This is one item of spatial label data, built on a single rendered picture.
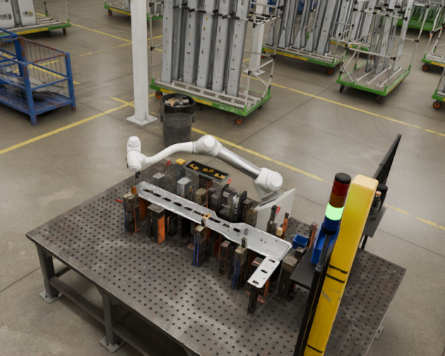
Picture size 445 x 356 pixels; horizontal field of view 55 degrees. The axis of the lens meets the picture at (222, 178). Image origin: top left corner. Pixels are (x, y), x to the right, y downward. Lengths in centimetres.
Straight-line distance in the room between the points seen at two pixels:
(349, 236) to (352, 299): 123
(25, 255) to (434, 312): 389
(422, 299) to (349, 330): 163
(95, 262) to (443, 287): 331
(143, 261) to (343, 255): 166
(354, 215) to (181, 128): 419
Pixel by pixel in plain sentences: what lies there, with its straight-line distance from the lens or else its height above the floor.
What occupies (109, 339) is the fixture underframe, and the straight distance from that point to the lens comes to 370.
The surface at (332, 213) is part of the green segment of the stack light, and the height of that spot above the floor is 190.
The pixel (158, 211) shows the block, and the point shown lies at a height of 102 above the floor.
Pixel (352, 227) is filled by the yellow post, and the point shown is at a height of 177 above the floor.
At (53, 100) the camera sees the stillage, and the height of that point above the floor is 16.
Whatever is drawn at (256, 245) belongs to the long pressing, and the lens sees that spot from 305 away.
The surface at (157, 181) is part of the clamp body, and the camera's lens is 359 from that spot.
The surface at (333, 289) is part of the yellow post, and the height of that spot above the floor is 136.
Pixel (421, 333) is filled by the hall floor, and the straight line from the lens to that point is 430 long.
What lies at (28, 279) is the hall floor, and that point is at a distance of 438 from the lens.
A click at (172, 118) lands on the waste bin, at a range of 586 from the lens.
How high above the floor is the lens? 298
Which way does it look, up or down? 32 degrees down
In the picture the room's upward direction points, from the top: 5 degrees clockwise
